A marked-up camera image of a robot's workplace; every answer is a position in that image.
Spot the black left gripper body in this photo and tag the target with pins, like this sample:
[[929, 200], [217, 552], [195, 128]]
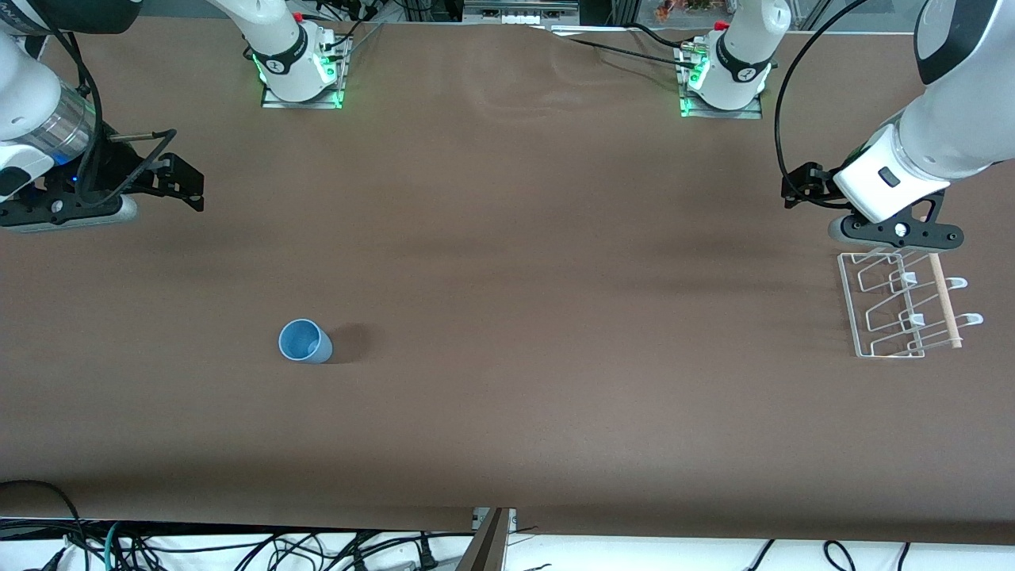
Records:
[[810, 185]]

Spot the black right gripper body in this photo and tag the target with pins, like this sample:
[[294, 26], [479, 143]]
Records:
[[119, 170]]

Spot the light blue plastic cup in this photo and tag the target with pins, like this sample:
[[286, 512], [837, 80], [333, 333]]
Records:
[[301, 341]]

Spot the brown table cover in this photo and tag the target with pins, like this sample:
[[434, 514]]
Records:
[[507, 317]]

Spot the grey device with ports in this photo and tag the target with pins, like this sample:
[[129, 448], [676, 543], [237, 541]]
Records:
[[519, 9]]

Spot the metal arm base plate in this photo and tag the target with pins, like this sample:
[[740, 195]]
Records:
[[745, 113], [277, 102]]

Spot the metal frame post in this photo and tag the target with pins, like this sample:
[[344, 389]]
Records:
[[492, 547]]

